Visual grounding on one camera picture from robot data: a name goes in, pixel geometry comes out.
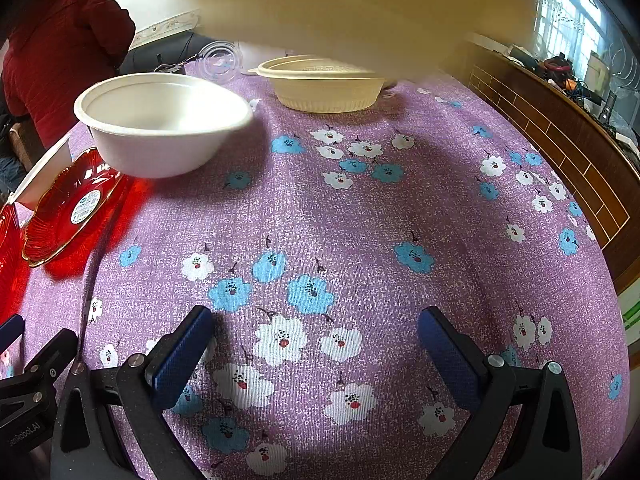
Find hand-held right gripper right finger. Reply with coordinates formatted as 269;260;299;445
417;306;583;480

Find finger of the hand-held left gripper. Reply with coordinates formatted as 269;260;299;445
0;329;79;425
0;314;25;356

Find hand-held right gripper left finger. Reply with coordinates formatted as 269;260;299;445
50;305;216;480

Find red gold-rimmed glass plate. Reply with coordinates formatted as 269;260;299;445
21;147;126;267
0;204;25;281

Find white bowl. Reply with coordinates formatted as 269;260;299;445
73;72;255;179

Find purple floral tablecloth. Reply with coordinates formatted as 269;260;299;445
0;55;631;480

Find brown tiled counter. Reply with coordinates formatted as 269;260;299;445
462;32;640;296

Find clear plastic lid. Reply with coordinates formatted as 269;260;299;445
192;39;246;81

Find dark grey sofa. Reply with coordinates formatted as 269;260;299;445
120;32;216;76

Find window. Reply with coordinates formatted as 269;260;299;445
532;0;626;66

